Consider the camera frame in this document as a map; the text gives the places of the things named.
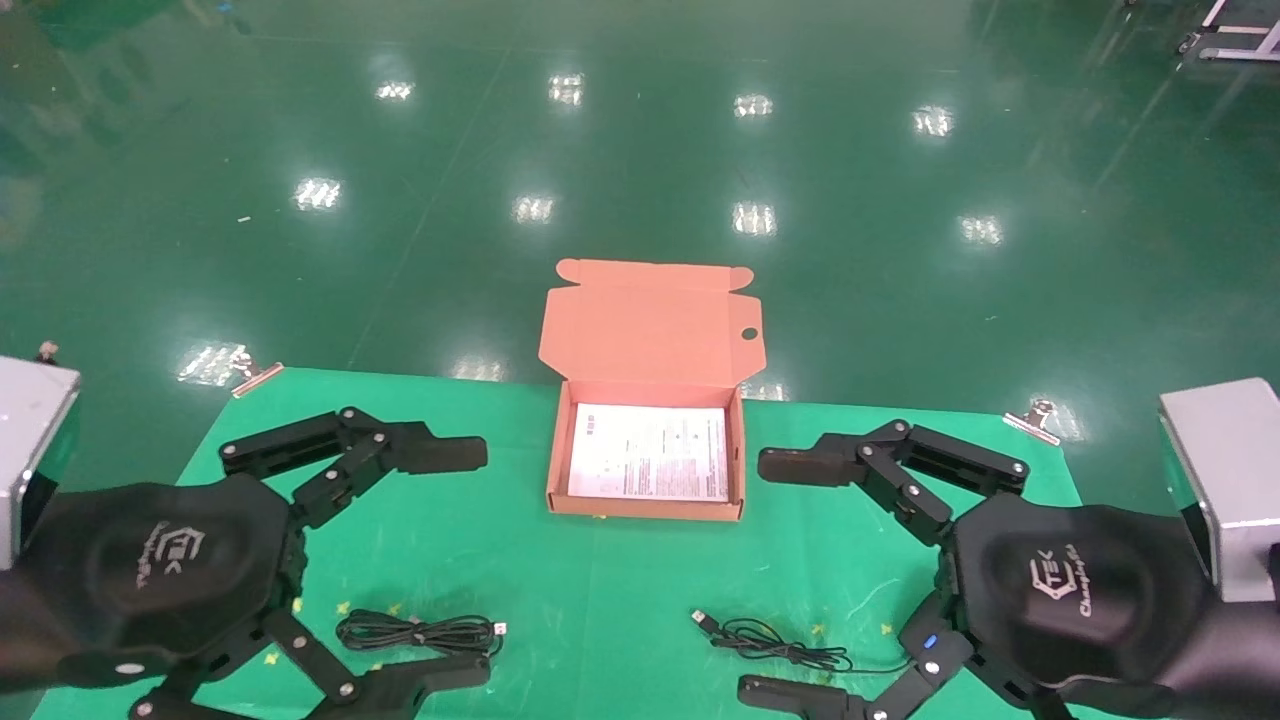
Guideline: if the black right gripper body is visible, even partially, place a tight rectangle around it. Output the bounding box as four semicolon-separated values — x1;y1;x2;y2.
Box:
940;492;1280;717

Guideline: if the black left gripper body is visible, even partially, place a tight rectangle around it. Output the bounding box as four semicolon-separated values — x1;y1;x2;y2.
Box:
0;474;308;693

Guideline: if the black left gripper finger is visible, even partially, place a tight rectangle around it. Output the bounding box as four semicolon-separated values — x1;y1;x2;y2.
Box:
219;406;489;531
130;610;493;720

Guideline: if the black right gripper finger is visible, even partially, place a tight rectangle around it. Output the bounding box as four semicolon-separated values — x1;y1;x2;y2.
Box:
756;419;1031;547
736;590;1063;720

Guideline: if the black data cable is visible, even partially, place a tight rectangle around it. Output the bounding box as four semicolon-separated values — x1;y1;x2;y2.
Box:
335;609;509;660

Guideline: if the black wired computer mouse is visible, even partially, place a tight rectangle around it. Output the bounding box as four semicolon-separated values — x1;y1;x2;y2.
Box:
689;607;917;674

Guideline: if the brown cardboard box with lid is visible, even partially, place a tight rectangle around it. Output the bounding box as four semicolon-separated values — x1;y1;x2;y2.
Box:
538;258;767;523

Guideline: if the metal binder clip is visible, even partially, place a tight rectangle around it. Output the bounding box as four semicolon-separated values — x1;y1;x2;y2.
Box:
231;346;285;399
1002;398;1062;447

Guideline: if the white printed instruction sheet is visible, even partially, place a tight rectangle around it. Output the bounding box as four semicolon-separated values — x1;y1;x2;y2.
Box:
567;402;731;503

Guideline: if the green table cloth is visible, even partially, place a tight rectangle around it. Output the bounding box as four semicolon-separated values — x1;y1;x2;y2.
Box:
30;366;1173;720

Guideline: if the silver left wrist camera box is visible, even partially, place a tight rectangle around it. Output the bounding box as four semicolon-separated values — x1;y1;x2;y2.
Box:
0;355;82;573

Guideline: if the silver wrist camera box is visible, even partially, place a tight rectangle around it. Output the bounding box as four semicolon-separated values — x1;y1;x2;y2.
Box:
0;355;82;573
1159;377;1280;604

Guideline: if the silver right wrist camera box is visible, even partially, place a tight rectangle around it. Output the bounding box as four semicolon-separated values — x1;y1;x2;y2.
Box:
1159;377;1280;604

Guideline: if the white wheeled cart frame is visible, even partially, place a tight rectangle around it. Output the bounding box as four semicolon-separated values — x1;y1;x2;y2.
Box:
1177;0;1280;64

